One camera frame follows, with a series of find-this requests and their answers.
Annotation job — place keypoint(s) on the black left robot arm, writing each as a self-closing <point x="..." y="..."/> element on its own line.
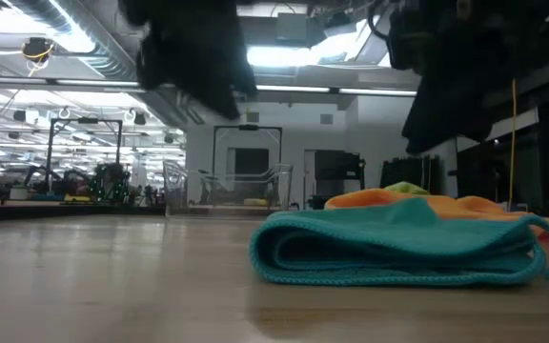
<point x="174" y="9"/>

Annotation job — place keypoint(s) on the ceiling light bar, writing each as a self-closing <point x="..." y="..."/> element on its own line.
<point x="293" y="88"/>
<point x="377" y="91"/>

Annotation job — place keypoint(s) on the black wall screen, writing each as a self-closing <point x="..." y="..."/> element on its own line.
<point x="339" y="165"/>

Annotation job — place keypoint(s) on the clear plastic bin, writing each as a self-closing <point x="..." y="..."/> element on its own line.
<point x="236" y="190"/>

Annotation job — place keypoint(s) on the black panels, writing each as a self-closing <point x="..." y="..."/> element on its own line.
<point x="410" y="174"/>

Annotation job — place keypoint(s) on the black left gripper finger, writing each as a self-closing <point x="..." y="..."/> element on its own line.
<point x="224" y="106"/>

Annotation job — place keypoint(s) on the green microfiber towel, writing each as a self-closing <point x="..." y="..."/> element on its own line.
<point x="405" y="188"/>

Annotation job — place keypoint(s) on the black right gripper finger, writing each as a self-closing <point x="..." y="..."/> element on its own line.
<point x="451" y="114"/>

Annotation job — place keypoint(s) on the blue microfiber towel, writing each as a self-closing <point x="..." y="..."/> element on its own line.
<point x="398" y="238"/>

